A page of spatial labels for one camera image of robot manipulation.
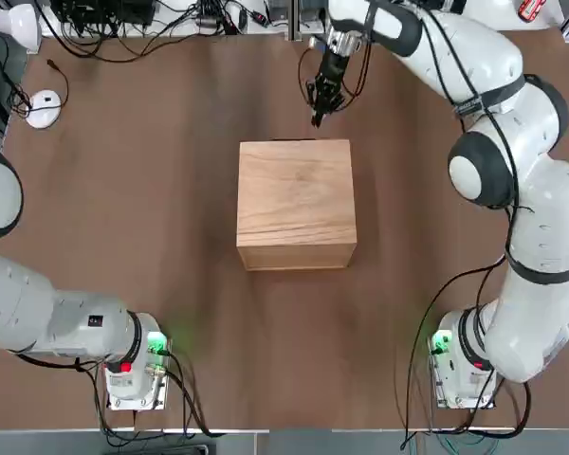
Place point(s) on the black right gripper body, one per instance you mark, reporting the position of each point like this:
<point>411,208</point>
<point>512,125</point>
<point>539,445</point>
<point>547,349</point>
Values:
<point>334,71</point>

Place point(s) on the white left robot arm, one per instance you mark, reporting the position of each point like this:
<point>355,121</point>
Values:
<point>28,308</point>

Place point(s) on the red handheld device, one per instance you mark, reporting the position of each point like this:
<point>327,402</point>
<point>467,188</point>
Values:
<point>531,9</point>

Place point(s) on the wooden cabinet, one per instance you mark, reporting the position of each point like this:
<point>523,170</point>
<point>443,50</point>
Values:
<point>296,199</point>

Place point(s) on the white desk lamp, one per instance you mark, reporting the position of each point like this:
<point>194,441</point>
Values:
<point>45,109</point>

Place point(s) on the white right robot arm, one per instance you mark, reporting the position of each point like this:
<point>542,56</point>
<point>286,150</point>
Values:
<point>540,227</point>

